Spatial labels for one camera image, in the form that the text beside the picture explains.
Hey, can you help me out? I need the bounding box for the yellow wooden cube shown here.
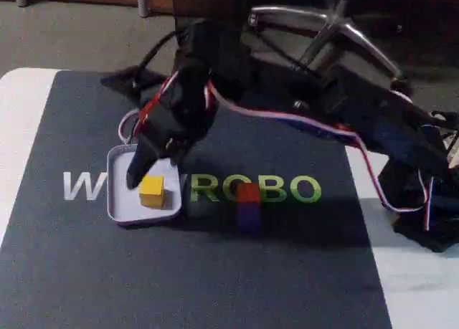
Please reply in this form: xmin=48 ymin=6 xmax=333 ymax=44
xmin=138 ymin=174 xmax=166 ymax=208

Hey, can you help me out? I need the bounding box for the orange wooden cube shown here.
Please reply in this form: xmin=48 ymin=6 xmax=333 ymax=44
xmin=236 ymin=182 xmax=261 ymax=204

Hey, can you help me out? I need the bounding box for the purple wooden cube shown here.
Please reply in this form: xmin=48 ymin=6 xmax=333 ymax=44
xmin=237 ymin=201 xmax=262 ymax=234

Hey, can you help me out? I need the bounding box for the white metal tray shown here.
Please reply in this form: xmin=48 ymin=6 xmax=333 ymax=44
xmin=106 ymin=141 xmax=184 ymax=227

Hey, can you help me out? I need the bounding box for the black mat with lettering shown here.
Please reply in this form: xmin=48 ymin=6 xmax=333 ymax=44
xmin=0 ymin=70 xmax=394 ymax=329

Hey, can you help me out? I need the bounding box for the chrome office chair base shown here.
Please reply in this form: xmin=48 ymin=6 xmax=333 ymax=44
xmin=247 ymin=0 xmax=413 ymax=93

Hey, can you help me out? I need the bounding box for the red white servo cable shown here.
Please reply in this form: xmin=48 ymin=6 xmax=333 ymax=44
xmin=117 ymin=72 xmax=180 ymax=144
xmin=422 ymin=177 xmax=437 ymax=232
xmin=203 ymin=82 xmax=432 ymax=214

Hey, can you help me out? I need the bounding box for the black gripper camera mount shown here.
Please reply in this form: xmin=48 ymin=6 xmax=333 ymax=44
xmin=100 ymin=66 xmax=145 ymax=97

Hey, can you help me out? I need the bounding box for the black camera cable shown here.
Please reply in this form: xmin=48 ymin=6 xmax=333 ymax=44
xmin=135 ymin=28 xmax=181 ymax=90

